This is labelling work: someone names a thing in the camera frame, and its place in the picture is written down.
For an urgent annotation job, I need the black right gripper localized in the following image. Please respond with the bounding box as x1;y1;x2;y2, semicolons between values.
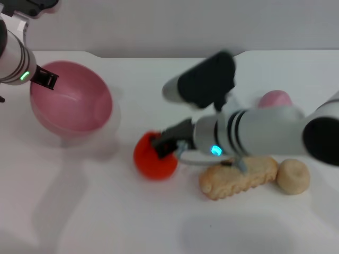
150;119;197;159

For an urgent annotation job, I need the pink plastic bowl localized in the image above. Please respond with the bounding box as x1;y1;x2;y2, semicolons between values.
29;60;114;138

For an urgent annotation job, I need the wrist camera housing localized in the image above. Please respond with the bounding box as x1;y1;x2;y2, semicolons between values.
162;51;237;111
0;0;60;21

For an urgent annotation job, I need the round beige toy bun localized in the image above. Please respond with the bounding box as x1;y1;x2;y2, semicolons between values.
275;158;310;196

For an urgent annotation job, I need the long toy bread loaf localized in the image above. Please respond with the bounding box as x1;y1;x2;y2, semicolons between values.
199;156;279;201

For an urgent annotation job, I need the right wrist camera housing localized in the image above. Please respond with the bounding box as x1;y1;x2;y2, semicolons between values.
162;51;237;111

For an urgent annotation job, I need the left wrist camera housing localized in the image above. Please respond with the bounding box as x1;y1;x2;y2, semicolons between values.
0;0;60;21

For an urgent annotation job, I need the orange toy fruit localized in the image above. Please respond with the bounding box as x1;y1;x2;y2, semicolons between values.
133;131;179;181

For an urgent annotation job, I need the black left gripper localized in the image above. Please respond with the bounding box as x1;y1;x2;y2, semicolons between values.
30;65;59;92

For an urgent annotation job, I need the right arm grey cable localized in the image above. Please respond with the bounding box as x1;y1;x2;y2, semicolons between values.
176;141;247;173

